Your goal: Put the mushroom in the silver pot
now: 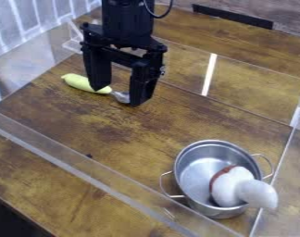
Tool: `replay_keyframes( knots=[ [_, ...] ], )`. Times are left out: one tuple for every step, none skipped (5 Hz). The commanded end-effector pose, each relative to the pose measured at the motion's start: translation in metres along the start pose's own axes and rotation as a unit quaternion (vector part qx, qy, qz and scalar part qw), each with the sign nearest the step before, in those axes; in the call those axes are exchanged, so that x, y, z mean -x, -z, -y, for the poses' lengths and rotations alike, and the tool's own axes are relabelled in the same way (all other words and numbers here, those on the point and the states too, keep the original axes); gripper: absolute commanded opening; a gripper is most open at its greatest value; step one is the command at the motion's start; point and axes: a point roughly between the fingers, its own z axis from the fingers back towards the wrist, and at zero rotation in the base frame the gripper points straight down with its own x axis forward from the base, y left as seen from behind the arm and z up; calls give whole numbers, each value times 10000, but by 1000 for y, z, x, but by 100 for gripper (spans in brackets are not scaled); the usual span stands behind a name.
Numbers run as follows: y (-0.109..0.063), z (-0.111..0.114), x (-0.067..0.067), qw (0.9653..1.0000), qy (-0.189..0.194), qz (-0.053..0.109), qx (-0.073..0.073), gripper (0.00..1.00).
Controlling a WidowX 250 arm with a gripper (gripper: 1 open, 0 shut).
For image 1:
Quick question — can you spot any clear acrylic corner bracket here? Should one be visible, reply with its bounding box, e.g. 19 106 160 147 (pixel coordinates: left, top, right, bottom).
62 20 83 55

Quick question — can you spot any clear acrylic right barrier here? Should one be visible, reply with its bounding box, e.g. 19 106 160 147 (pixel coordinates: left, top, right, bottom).
249 101 300 237

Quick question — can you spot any white plush mushroom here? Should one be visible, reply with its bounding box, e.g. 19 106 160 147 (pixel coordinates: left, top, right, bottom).
209 165 279 210

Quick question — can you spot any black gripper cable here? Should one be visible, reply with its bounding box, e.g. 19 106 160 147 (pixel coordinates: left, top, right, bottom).
142 0 175 19

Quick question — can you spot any black strip on table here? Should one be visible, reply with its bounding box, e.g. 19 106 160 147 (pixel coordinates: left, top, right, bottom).
191 4 274 30

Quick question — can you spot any silver metal pot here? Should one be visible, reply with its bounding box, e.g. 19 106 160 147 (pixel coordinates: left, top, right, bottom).
158 140 278 219

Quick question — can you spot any clear acrylic front barrier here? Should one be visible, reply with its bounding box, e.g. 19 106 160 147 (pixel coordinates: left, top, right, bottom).
0 113 242 237

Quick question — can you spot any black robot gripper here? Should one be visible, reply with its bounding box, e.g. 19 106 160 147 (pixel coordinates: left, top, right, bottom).
80 0 167 106

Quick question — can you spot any clear acrylic barrier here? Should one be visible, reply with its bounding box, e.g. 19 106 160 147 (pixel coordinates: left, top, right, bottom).
0 113 242 237
249 101 300 237

